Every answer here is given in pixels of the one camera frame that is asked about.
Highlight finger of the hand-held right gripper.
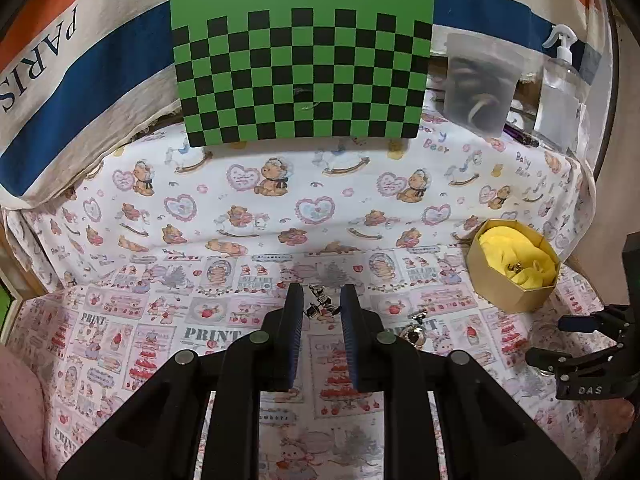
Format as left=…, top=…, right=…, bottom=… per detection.
left=525, top=345, right=623, bottom=378
left=559, top=305, right=633, bottom=335

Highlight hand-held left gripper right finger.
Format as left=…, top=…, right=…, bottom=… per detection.
left=340, top=284, right=583, bottom=480

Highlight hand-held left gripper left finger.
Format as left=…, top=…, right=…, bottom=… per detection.
left=57, top=282, right=306, bottom=480

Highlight silver earrings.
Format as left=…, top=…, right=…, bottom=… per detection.
left=304, top=284, right=342, bottom=319

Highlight silver ring piece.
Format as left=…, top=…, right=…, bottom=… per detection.
left=400, top=310, right=430, bottom=349

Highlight gold octagonal box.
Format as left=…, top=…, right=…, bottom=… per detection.
left=466, top=219, right=563, bottom=312

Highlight yellow cloth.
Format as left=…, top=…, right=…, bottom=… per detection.
left=475, top=226, right=560, bottom=290

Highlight teddy bear printed cloth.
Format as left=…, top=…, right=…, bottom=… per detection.
left=5, top=105, right=598, bottom=301

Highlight pink cake printed cloth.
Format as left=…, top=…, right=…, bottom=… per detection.
left=10, top=247, right=623, bottom=480

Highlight purple pen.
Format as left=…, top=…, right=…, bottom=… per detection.
left=502, top=122, right=542, bottom=149

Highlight clear spray bottle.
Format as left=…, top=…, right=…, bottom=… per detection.
left=531, top=25, right=585, bottom=153

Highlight translucent plastic container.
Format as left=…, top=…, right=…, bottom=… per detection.
left=444, top=32, right=526, bottom=137

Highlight green checkered tissue box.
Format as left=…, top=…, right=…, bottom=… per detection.
left=169, top=0, right=436, bottom=148

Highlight pink textured cloth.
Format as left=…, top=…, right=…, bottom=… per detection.
left=0, top=345, right=48, bottom=476

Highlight striped blanket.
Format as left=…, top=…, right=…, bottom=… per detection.
left=0, top=0, right=608, bottom=211

